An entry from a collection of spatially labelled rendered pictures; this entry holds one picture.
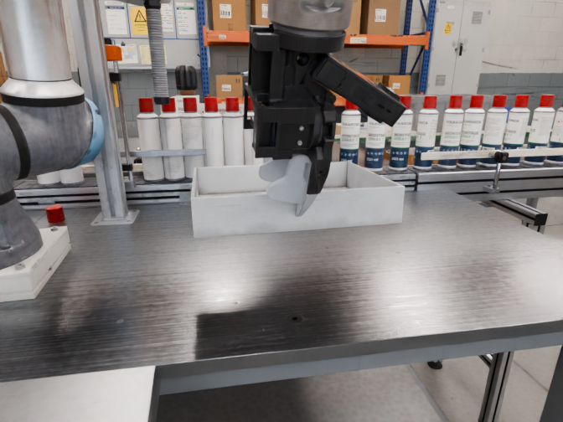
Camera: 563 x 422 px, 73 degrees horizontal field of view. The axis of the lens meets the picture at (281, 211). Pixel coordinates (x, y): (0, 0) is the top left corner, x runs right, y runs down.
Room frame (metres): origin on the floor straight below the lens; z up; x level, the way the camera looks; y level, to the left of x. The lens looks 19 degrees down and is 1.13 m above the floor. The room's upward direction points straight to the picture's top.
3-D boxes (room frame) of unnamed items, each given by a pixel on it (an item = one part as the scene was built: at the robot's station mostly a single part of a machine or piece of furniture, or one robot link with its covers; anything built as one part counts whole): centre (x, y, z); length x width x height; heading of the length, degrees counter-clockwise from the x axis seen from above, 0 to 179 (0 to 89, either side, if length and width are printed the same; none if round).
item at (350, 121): (1.06, -0.19, 0.98); 0.05 x 0.05 x 0.20
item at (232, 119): (1.00, 0.13, 0.98); 0.05 x 0.05 x 0.20
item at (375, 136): (1.07, -0.26, 0.98); 0.05 x 0.05 x 0.20
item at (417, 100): (2.70, -1.14, 0.91); 0.60 x 0.40 x 0.22; 106
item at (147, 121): (0.97, 0.33, 0.98); 0.05 x 0.05 x 0.20
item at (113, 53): (0.91, 0.37, 1.05); 0.10 x 0.04 x 0.33; 9
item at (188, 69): (1.57, 0.37, 1.04); 0.09 x 0.09 x 0.29
